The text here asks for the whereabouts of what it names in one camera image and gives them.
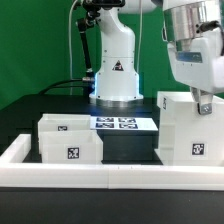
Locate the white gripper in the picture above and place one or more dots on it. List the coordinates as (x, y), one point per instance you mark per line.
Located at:
(202, 68)

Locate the white drawer cabinet box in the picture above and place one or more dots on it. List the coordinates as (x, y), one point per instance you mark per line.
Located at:
(187, 138)

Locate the white front drawer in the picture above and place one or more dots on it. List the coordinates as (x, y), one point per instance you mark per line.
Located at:
(71, 147)

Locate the white drawer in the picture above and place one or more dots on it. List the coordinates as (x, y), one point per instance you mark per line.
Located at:
(61, 122)
(71, 147)

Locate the marker tag sheet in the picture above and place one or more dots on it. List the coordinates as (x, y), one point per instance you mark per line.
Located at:
(122, 123)

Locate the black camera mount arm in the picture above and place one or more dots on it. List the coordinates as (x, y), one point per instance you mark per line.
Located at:
(83, 24)

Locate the white U-shaped border frame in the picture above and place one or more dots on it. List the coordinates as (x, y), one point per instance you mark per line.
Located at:
(15, 172)

